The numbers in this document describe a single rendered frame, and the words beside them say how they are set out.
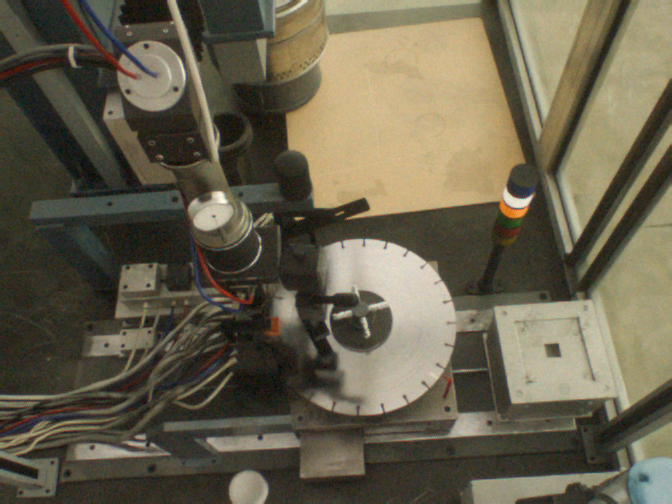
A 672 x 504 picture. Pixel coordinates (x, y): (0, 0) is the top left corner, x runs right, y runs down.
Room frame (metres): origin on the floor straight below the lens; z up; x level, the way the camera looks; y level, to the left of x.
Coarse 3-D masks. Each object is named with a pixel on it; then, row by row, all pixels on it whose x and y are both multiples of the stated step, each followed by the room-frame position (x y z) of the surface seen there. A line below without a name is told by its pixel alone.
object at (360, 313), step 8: (352, 288) 0.44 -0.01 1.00; (360, 304) 0.41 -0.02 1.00; (376, 304) 0.41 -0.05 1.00; (384, 304) 0.41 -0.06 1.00; (344, 312) 0.40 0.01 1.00; (352, 312) 0.40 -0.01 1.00; (360, 312) 0.40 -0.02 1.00; (368, 312) 0.40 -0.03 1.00; (360, 320) 0.38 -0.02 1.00; (368, 336) 0.35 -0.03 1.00
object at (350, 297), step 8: (304, 296) 0.34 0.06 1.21; (312, 296) 0.34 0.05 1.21; (320, 296) 0.34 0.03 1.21; (328, 296) 0.34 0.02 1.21; (336, 296) 0.33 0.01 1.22; (344, 296) 0.33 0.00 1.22; (352, 296) 0.33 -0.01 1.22; (336, 304) 0.32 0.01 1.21; (344, 304) 0.32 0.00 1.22; (352, 304) 0.32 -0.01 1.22
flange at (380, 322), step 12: (372, 300) 0.43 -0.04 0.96; (384, 300) 0.43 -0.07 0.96; (336, 312) 0.42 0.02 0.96; (372, 312) 0.41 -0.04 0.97; (384, 312) 0.41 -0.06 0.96; (336, 324) 0.40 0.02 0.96; (348, 324) 0.39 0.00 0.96; (360, 324) 0.39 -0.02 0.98; (372, 324) 0.39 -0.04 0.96; (384, 324) 0.39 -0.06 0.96; (336, 336) 0.38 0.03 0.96; (348, 336) 0.37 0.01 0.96; (360, 336) 0.37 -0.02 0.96; (372, 336) 0.37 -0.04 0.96; (384, 336) 0.36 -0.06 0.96; (348, 348) 0.35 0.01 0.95; (360, 348) 0.35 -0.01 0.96; (372, 348) 0.35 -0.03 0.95
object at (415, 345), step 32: (352, 256) 0.53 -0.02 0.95; (384, 256) 0.52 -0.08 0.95; (416, 256) 0.52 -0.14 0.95; (384, 288) 0.46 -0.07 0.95; (416, 288) 0.45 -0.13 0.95; (288, 320) 0.42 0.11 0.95; (416, 320) 0.39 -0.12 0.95; (448, 320) 0.38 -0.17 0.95; (288, 352) 0.36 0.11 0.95; (320, 352) 0.35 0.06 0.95; (352, 352) 0.35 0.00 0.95; (384, 352) 0.34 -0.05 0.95; (416, 352) 0.33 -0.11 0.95; (448, 352) 0.33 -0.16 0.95; (320, 384) 0.30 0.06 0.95; (352, 384) 0.29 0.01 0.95; (384, 384) 0.28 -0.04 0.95; (416, 384) 0.28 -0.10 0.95
